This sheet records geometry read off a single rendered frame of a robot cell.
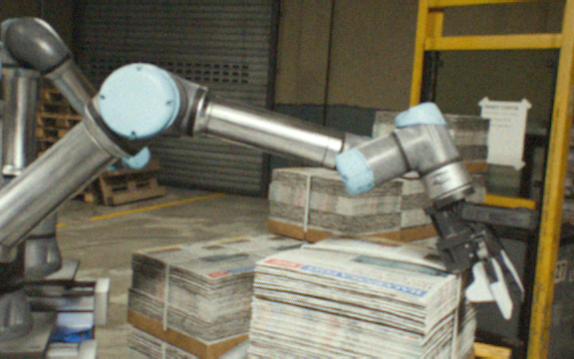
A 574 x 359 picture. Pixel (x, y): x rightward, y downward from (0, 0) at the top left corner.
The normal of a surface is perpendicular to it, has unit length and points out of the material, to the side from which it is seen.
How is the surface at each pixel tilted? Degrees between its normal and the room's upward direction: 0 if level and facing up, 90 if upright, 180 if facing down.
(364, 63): 90
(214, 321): 90
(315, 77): 90
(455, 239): 90
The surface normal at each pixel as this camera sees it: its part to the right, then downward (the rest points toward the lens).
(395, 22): -0.40, 0.07
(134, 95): 0.08, 0.03
